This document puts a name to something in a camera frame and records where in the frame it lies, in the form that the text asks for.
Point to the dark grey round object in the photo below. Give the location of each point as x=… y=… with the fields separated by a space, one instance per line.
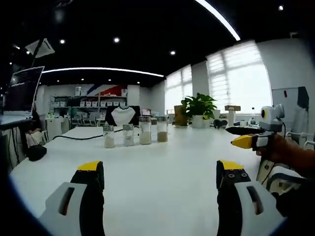
x=219 y=124

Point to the small computer monitor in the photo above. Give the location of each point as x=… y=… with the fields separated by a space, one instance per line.
x=145 y=112

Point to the white post with cardboard top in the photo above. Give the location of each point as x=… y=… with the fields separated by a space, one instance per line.
x=232 y=115

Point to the white office chair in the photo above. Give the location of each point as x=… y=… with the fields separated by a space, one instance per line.
x=283 y=175

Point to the white plant pot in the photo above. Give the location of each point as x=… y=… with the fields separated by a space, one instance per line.
x=199 y=122

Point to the grey jacket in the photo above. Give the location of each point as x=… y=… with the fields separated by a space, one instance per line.
x=303 y=98

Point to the white bag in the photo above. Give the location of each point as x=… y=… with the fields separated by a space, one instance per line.
x=34 y=138

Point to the person's right hand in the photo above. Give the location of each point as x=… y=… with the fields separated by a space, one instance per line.
x=278 y=150

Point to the window with white blinds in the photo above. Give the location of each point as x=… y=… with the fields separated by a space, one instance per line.
x=241 y=81
x=178 y=88

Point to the green leafy plant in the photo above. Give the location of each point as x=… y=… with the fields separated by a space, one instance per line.
x=199 y=104

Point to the small glass seasoning bottle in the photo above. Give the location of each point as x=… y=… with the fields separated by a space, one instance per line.
x=128 y=140
x=109 y=141

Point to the group of round ceiling spotlights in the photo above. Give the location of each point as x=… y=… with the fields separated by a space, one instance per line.
x=116 y=39

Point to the white shirt with black sleeves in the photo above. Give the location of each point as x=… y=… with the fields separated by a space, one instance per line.
x=122 y=116

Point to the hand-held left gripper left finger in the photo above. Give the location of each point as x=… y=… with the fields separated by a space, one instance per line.
x=73 y=209

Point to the ceiling air conditioner unit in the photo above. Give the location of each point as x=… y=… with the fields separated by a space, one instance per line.
x=40 y=48

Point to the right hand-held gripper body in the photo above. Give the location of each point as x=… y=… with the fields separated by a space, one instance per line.
x=272 y=123

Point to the white cabinet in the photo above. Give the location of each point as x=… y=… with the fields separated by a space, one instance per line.
x=57 y=127

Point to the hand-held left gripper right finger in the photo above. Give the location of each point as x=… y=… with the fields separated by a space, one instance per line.
x=243 y=211

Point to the black stand pole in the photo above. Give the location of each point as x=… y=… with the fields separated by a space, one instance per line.
x=38 y=53

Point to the tall seasoning bottle white grains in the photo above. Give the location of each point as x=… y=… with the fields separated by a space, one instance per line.
x=145 y=137

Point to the white board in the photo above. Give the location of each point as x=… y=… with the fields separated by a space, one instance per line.
x=283 y=108

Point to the brown cardboard box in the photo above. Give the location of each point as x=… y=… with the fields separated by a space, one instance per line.
x=180 y=115

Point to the black pouch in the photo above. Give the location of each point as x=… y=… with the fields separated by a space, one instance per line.
x=36 y=153

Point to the curved ceiling light strip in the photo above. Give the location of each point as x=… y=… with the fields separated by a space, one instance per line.
x=98 y=69
x=235 y=35

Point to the white chair frame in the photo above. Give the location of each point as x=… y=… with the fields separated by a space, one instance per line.
x=300 y=137

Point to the tall seasoning bottle brown grains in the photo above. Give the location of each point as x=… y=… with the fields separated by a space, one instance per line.
x=162 y=136

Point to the shelf with white boxes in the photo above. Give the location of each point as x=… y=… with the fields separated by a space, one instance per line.
x=86 y=103

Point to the row of white desk chairs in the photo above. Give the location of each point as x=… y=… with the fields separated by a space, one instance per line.
x=86 y=119

